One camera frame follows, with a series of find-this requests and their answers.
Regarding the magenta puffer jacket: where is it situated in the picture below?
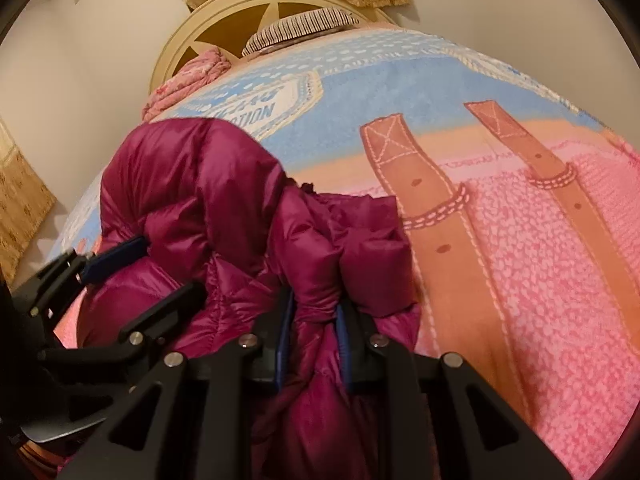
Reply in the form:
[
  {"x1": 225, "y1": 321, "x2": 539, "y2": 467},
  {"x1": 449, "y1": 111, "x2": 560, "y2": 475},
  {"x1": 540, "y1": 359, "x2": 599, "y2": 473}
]
[{"x1": 77, "y1": 118, "x2": 420, "y2": 479}]

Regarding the beige curtain at left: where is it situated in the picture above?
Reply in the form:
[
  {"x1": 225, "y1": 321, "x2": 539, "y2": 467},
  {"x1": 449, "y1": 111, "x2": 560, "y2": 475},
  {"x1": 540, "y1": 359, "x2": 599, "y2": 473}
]
[{"x1": 0, "y1": 124, "x2": 56, "y2": 285}]

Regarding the blue pink printed bedspread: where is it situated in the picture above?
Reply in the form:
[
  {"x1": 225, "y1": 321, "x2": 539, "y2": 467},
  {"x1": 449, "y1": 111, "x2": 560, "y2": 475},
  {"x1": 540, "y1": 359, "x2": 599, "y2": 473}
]
[{"x1": 46, "y1": 24, "x2": 640, "y2": 480}]

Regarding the folded pink blanket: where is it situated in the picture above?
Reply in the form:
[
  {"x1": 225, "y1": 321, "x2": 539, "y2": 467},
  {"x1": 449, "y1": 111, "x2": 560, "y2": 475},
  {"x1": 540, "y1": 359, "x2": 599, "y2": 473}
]
[{"x1": 141, "y1": 46, "x2": 232, "y2": 122}]

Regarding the cream wooden headboard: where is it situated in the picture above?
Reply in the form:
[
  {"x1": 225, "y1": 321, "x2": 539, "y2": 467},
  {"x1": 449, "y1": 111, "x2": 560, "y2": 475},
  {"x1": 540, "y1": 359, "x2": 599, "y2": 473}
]
[{"x1": 149, "y1": 0, "x2": 393, "y2": 91}]

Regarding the striped pillow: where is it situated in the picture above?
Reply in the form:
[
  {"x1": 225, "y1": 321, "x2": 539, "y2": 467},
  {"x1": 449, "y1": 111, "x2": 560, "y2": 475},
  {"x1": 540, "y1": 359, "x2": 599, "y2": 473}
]
[{"x1": 242, "y1": 8, "x2": 360, "y2": 58}]

